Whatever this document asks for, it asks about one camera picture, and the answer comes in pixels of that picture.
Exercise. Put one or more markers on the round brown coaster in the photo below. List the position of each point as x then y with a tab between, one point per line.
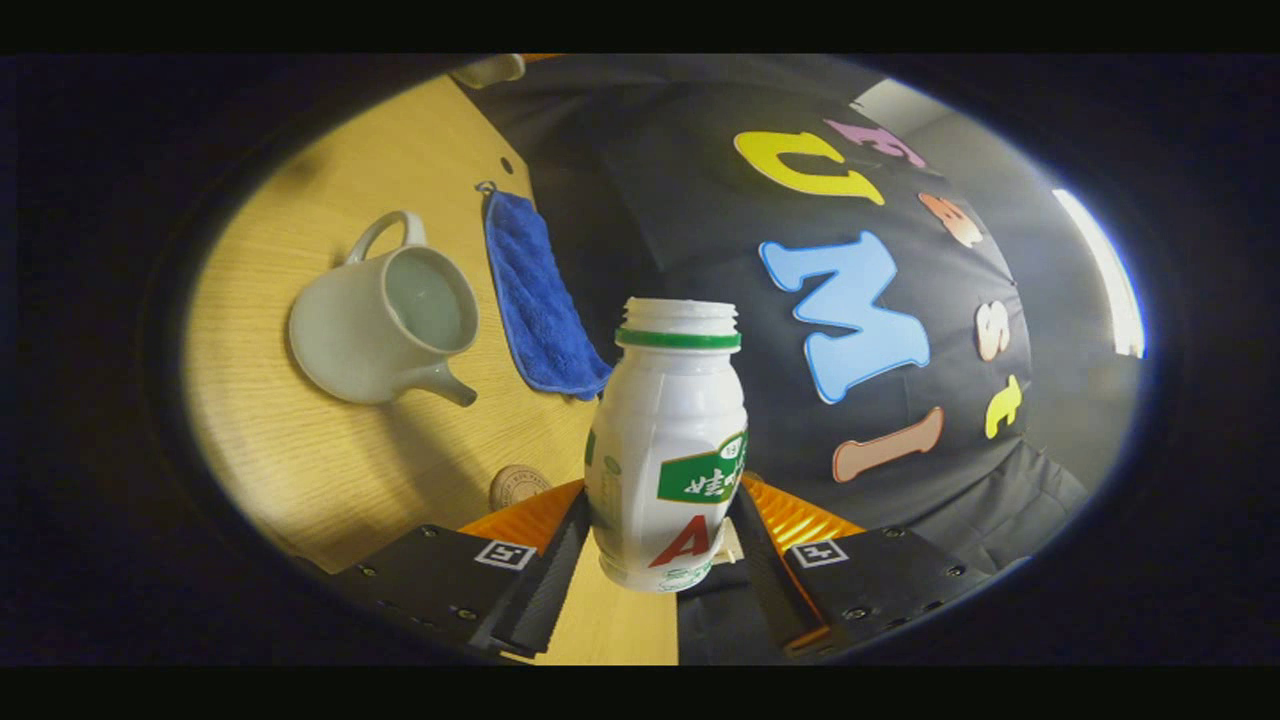
518	485

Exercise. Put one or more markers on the white ceramic teacup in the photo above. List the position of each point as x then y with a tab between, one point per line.
345	340

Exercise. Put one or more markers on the white water bottle green label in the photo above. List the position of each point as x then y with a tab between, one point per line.
660	440

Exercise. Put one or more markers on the blue towel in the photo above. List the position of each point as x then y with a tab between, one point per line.
535	290

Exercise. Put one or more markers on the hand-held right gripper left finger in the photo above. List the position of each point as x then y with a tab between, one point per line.
545	590

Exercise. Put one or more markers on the black backdrop cloth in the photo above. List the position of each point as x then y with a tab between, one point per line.
680	200

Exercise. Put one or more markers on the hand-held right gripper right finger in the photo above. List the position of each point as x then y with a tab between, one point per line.
772	585

